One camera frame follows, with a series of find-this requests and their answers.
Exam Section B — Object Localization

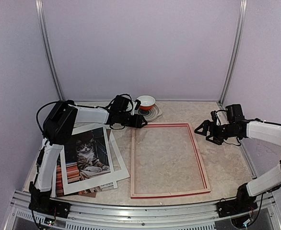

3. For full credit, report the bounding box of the grey striped plate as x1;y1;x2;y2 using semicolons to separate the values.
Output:
134;105;163;122

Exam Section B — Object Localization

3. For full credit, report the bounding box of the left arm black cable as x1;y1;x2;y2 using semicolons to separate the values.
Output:
36;100;69;135

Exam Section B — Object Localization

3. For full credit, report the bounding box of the right aluminium post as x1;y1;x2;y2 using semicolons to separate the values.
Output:
219;0;248;106

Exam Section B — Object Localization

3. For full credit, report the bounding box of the brown backing board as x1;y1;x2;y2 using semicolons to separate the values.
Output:
51;189;96;198

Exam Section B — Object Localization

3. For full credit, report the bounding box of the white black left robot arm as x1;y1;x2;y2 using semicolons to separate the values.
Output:
29;94;148;213

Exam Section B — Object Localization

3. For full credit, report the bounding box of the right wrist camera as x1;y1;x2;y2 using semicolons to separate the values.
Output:
211;110;222;126

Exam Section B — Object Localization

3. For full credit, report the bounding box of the orange white bowl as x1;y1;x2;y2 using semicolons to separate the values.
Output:
137;95;156;111

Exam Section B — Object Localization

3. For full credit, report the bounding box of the cat photo print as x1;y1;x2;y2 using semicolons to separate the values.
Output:
54;127;117;193

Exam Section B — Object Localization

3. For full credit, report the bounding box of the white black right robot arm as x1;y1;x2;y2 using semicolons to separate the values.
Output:
194;104;281;213

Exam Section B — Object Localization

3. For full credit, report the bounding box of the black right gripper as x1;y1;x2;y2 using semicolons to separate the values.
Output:
195;120;238;145

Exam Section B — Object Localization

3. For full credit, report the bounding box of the left aluminium post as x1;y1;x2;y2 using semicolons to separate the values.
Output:
35;0;65;100

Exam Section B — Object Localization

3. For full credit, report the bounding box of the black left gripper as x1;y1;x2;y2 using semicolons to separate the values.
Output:
119;112;148;129

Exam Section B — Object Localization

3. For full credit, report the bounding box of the aluminium post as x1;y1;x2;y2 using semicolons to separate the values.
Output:
35;0;65;100
219;0;248;106

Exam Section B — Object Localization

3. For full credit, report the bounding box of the red wooden picture frame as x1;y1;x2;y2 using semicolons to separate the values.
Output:
130;122;211;199

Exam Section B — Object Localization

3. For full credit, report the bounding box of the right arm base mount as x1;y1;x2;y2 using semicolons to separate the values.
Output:
216;198;258;218

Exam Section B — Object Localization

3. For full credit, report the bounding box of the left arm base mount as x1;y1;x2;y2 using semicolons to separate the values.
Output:
29;197;71;219

